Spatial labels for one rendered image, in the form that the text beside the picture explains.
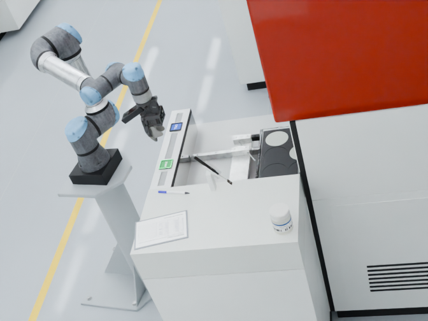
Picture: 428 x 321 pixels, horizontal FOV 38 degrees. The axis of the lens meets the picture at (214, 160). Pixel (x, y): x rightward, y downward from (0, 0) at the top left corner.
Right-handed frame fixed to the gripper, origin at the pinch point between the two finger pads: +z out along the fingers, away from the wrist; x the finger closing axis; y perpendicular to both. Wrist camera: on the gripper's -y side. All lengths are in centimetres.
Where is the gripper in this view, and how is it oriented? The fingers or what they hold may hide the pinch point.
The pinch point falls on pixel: (153, 139)
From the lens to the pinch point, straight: 259.4
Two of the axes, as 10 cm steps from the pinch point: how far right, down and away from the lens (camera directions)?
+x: 1.2, -6.6, 7.5
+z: 2.4, 7.5, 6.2
